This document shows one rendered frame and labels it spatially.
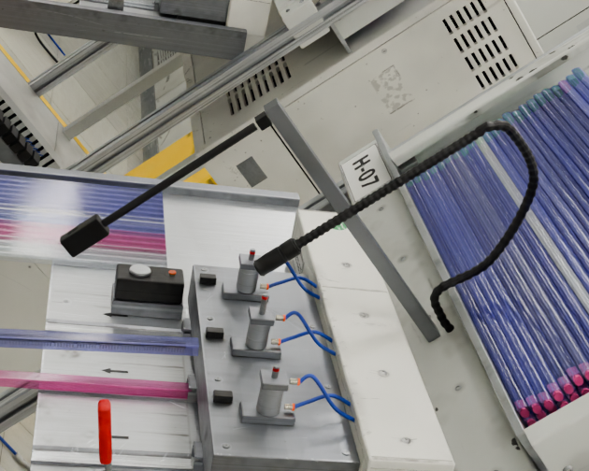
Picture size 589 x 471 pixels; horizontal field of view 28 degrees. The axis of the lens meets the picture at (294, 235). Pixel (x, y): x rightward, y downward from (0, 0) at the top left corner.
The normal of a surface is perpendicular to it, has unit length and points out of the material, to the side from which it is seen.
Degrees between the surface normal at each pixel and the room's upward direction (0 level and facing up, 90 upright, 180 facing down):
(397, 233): 90
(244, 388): 48
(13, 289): 90
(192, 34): 90
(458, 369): 90
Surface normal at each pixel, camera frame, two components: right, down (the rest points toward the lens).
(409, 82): 0.13, 0.47
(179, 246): 0.17, -0.88
